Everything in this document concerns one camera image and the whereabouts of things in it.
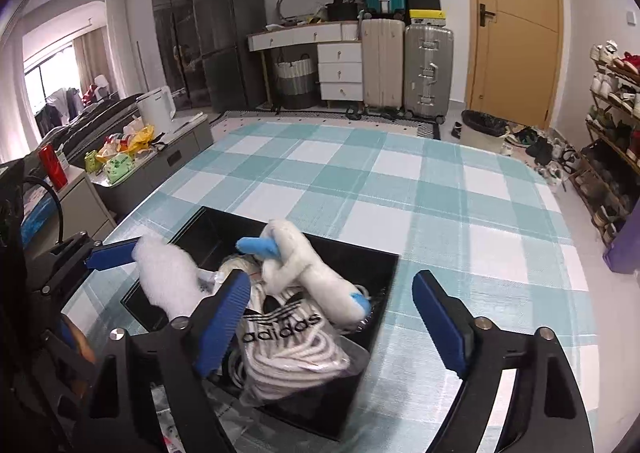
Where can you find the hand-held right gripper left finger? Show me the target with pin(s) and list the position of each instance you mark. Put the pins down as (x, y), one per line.
(222, 323)

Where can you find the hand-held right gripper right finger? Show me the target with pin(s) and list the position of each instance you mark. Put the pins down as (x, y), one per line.
(445, 328)

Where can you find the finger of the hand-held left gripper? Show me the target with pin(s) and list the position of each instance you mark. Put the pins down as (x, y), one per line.
(257, 246)
(110, 255)

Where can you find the black cardboard box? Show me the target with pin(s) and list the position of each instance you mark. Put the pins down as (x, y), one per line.
(210, 233)

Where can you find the printed white shoelace bag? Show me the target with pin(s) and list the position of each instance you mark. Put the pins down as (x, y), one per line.
(300, 353)

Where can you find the clear plastic bag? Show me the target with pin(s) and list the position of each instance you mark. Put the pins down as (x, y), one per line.
(170, 413)

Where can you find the grey side cabinet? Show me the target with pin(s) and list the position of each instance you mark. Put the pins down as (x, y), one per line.
(85, 213)

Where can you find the green tissue pack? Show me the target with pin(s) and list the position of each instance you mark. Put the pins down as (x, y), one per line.
(120, 169)

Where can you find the grey low cabinet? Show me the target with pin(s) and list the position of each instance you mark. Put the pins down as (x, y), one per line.
(165, 173)

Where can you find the red can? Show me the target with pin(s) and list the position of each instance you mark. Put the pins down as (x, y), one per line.
(52, 167)

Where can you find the yellow plastic bag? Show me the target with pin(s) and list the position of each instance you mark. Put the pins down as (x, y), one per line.
(140, 138)

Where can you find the black sofa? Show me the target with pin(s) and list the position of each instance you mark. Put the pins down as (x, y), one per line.
(100, 118)

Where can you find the striped rug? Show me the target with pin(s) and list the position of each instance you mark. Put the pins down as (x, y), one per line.
(325, 115)

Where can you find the teal checked tablecloth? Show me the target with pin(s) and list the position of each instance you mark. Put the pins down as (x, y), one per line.
(400, 183)

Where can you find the white appliance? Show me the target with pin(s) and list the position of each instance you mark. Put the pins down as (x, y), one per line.
(156, 110)

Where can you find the grey white laundry basket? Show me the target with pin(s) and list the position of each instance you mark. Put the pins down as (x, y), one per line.
(294, 80)

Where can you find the beige curtain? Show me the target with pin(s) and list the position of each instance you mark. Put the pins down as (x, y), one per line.
(95, 63)

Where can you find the white desk with drawers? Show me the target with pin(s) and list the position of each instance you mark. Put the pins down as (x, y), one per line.
(340, 68)

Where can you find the purple bag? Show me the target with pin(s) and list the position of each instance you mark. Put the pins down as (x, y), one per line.
(625, 248)

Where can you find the trash bin with black liner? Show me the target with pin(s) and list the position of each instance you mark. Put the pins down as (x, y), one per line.
(482, 130)

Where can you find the scattered dark shoes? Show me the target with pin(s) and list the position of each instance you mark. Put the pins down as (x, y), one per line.
(542, 148)

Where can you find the grey fridge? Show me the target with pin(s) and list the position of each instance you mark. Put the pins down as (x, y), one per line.
(230, 43)

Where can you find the wooden shoe rack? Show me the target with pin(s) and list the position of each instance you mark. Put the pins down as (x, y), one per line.
(587, 168)

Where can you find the beige suitcase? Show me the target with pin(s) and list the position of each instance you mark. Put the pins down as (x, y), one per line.
(382, 63)

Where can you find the silver suitcase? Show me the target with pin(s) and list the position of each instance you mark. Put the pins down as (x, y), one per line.
(427, 73)

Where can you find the dark glass wardrobe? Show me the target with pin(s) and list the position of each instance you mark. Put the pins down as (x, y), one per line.
(172, 18)

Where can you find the black paper bag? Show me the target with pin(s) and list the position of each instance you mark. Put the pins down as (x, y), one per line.
(344, 0)

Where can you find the black yellow shoe box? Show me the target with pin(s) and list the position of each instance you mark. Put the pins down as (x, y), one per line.
(426, 16)

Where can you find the group of assorted shoes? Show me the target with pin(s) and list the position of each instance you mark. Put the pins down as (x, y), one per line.
(612, 83)

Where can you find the wooden door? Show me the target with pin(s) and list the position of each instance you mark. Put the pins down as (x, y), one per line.
(515, 33)

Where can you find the oval white frame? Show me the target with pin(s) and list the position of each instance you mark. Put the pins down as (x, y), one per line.
(282, 3)

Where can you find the white wall switch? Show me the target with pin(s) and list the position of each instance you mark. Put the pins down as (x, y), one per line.
(631, 17)

